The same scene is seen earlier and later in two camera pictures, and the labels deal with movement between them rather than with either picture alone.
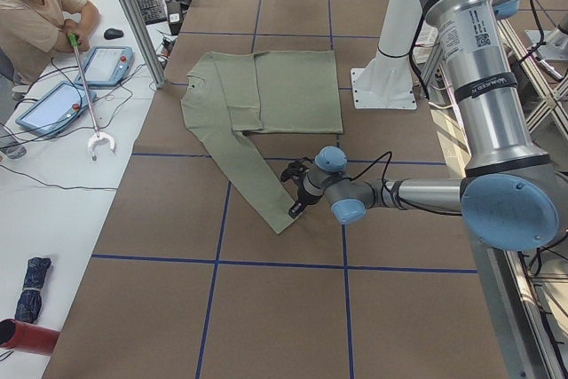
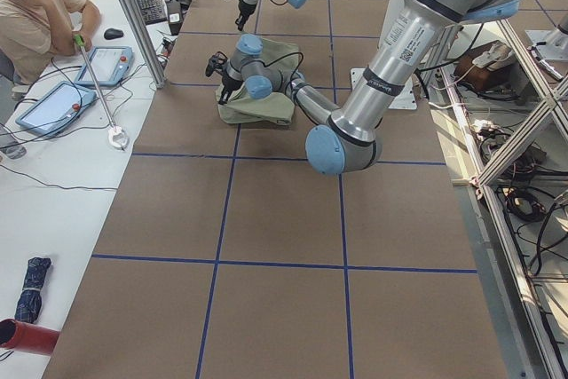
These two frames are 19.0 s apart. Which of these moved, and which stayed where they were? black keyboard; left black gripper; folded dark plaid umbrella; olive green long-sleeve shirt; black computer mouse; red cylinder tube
Moved: olive green long-sleeve shirt; left black gripper
Stayed: folded dark plaid umbrella; red cylinder tube; black keyboard; black computer mouse
